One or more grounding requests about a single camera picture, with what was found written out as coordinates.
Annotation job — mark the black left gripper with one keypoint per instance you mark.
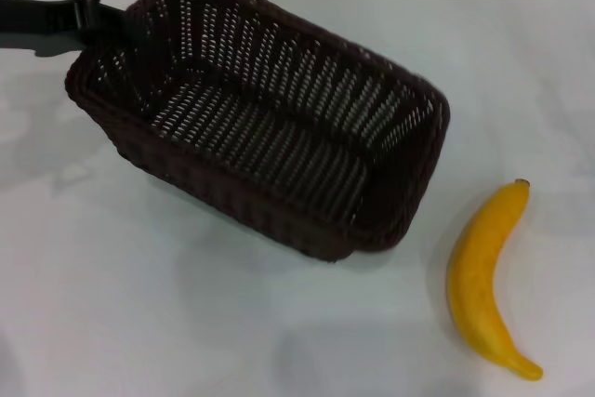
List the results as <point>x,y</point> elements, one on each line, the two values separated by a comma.
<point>42,20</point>

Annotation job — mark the dark brown woven basket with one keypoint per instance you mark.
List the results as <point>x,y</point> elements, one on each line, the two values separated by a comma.
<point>209,185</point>

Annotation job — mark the yellow banana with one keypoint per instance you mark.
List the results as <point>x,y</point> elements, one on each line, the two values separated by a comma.
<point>479,276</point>

